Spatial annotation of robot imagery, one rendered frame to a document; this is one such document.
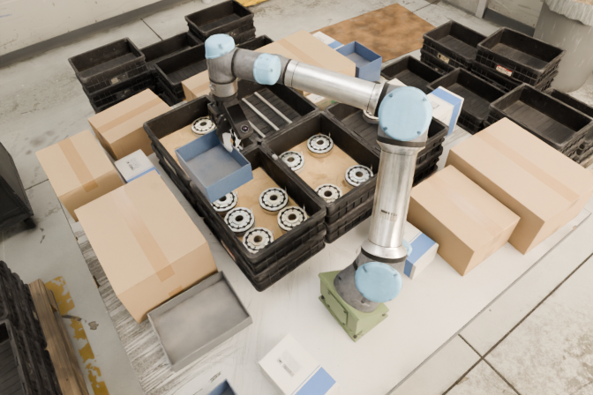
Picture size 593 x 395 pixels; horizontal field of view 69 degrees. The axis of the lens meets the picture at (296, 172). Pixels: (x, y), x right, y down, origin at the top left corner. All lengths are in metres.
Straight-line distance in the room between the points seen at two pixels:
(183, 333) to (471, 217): 1.01
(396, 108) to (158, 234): 0.86
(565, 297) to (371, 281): 1.57
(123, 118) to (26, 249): 1.21
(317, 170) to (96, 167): 0.85
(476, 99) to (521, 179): 1.23
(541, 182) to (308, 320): 0.90
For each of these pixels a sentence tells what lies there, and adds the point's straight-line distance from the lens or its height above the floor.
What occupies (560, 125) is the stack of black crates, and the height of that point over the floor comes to 0.49.
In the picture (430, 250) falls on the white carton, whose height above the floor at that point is 0.79.
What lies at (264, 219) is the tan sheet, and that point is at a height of 0.83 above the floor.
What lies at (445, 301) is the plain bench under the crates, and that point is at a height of 0.70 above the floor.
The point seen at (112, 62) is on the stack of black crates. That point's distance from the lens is 3.16.
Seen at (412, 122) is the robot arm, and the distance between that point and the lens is 1.00.
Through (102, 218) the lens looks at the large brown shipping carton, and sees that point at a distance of 1.59.
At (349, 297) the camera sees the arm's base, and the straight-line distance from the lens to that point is 1.30.
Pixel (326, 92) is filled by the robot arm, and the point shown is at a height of 1.32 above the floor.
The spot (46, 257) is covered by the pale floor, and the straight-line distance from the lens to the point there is 2.84.
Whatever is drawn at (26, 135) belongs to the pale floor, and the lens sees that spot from 3.70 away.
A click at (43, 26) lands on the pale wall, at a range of 4.56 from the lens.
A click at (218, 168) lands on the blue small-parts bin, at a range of 1.36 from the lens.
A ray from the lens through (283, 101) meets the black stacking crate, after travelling 1.96.
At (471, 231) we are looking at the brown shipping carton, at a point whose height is 0.86.
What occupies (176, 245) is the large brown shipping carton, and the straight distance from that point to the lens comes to 1.43.
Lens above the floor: 2.04
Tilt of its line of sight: 48 degrees down
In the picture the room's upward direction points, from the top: 4 degrees counter-clockwise
